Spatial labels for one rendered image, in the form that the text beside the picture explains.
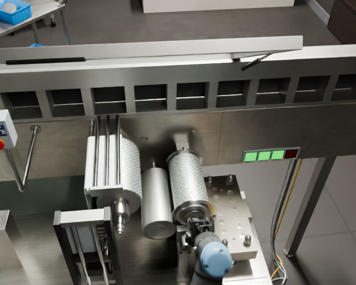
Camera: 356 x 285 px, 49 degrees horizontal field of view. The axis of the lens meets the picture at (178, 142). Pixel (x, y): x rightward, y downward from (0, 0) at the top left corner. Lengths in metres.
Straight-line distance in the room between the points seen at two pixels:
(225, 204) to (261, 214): 1.33
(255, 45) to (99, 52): 0.33
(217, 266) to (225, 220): 0.68
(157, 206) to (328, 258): 1.75
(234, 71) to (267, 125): 0.31
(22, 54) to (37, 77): 0.53
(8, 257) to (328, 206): 2.32
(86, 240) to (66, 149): 0.44
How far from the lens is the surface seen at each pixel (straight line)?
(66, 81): 1.39
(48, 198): 1.83
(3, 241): 1.63
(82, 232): 1.26
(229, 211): 1.69
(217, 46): 0.86
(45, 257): 1.78
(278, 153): 1.73
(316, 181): 2.26
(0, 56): 0.88
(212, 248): 0.99
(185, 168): 1.44
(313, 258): 2.91
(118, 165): 1.27
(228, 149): 1.65
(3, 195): 1.84
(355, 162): 3.65
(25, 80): 1.41
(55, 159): 1.63
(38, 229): 1.86
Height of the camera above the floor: 2.37
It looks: 43 degrees down
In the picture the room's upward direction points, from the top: 1 degrees clockwise
